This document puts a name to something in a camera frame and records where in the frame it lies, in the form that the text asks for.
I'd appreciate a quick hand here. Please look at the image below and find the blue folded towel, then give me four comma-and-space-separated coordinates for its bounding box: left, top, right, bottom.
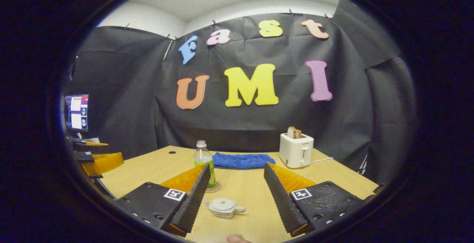
212, 152, 276, 170

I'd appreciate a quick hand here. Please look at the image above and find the computer monitor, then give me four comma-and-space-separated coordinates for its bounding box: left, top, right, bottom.
65, 94, 89, 132

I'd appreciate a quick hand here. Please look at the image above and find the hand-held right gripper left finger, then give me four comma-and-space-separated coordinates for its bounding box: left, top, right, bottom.
114, 163, 211, 237

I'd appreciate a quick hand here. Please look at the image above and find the white toaster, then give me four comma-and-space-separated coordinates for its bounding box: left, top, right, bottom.
279, 133, 314, 169

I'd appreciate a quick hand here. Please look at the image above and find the green label water bottle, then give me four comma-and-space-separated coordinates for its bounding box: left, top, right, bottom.
193, 140, 217, 189

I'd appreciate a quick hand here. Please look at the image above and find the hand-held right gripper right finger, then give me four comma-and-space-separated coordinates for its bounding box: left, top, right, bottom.
264, 162, 367, 238

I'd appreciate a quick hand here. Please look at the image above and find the white teacup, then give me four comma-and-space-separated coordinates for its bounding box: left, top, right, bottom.
203, 198, 247, 219

